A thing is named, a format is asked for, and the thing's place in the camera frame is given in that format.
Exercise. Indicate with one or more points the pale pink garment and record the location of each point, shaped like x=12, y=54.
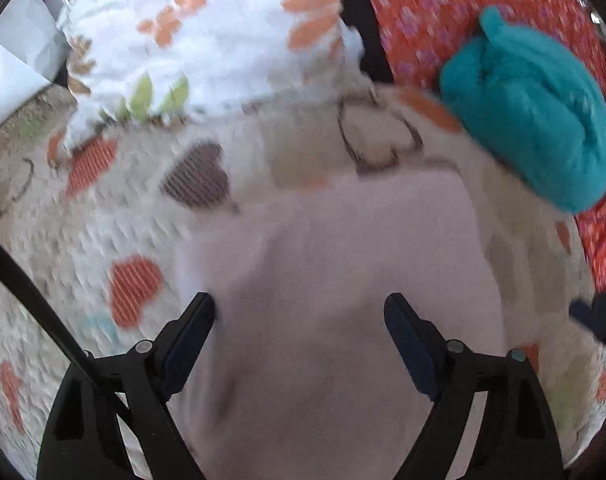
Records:
x=299, y=378

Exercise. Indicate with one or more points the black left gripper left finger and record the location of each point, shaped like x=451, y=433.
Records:
x=83, y=438

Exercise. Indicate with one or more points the white floral pillow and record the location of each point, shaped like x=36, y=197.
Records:
x=137, y=60

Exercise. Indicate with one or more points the cream heart-pattern quilt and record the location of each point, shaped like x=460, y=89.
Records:
x=96, y=233

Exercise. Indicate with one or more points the teal folded garment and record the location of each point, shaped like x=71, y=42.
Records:
x=528, y=100

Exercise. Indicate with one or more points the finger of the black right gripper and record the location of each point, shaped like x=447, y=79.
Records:
x=591, y=316

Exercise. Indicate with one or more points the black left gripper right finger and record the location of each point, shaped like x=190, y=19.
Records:
x=516, y=436

